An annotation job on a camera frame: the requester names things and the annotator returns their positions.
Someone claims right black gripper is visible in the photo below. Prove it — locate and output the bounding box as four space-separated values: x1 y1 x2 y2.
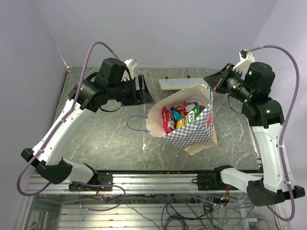
203 62 253 103

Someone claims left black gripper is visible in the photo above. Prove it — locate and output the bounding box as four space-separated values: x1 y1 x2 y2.
108 75 155 107

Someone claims red Real chips bag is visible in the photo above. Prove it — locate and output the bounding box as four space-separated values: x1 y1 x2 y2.
162 107 176 134

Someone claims purple snack packet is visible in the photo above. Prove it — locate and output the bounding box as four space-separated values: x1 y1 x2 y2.
185 102 205 114

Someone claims green Fox's candy bag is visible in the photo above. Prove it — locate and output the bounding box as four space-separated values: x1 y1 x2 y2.
176 106 200 128

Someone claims blue checkered paper bag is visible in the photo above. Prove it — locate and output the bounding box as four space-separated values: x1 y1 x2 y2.
142 84 218 155

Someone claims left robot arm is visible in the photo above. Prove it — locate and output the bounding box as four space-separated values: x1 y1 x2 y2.
21 57 154 190

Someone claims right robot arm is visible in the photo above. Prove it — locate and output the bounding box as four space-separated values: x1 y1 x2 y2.
204 62 305 207

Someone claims small yellow-framed whiteboard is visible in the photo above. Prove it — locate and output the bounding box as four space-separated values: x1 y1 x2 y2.
158 77 208 91

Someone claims blue snack packet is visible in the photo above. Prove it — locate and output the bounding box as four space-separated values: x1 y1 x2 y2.
171 108 184 121

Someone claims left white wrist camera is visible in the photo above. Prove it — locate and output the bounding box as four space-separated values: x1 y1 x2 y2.
121 58 138 81

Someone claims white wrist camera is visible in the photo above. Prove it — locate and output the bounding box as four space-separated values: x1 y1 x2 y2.
121 58 138 81
232 49 255 74

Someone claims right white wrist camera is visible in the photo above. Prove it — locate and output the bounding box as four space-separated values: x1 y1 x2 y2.
232 49 255 74

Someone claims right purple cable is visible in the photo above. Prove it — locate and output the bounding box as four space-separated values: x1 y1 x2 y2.
249 45 300 222

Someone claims aluminium frame rail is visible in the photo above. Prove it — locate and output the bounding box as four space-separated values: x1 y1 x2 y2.
26 172 267 195

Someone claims cable bundle under table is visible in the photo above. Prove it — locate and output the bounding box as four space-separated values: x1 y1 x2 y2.
79 184 255 230

